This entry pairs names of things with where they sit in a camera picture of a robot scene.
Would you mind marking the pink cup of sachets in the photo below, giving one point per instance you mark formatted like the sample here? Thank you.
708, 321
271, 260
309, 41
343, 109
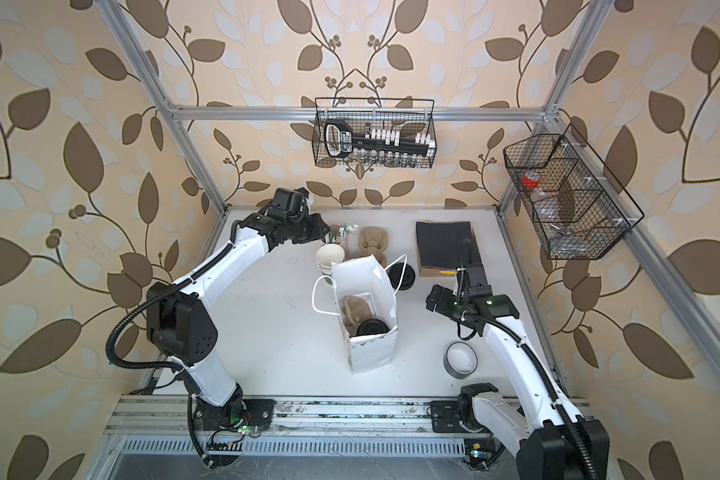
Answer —
339, 234

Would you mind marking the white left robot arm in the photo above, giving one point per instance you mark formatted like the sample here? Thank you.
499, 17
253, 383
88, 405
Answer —
178, 314

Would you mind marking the plastic bottle red cap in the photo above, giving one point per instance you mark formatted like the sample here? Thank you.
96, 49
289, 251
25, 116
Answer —
544, 205

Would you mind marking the black wire basket centre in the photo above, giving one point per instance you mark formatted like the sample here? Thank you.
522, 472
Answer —
409, 115

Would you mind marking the black wire basket right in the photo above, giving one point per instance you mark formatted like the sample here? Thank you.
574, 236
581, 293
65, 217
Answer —
596, 209

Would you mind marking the stack of black cup lids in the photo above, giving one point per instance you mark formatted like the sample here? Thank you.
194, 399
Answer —
401, 275

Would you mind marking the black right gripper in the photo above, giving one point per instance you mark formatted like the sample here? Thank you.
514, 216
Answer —
442, 304

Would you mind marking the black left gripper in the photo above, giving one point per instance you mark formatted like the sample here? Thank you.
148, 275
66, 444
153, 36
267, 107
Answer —
319, 228

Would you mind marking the pulp cup carrier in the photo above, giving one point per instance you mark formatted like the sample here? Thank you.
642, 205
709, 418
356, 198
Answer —
355, 310

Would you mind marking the black socket set rack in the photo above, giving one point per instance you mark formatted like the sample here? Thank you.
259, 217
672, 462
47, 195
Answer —
341, 141

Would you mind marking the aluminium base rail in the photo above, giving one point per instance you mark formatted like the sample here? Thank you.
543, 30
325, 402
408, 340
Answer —
293, 426

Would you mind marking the grey tape roll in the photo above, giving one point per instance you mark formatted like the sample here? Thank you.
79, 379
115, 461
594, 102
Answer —
460, 360

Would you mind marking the stack of coloured napkins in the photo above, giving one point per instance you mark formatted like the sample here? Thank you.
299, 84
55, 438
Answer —
441, 243

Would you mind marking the cardboard napkin box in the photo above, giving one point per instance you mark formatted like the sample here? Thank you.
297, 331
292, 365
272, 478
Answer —
441, 249

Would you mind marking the white paper gift bag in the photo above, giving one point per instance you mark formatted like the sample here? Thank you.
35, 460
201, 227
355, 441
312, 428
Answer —
366, 278

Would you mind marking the black wire basket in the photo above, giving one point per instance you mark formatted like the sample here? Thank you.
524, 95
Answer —
409, 115
596, 209

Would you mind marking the black cup lid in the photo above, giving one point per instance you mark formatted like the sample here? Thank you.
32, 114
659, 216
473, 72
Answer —
371, 327

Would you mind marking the stack of paper cups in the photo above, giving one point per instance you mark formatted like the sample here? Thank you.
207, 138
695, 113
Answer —
328, 255

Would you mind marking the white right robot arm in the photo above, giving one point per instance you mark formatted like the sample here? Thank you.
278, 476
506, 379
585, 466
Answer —
547, 435

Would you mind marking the stack of pulp cup carriers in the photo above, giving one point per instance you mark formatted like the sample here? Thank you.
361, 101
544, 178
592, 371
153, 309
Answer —
373, 241

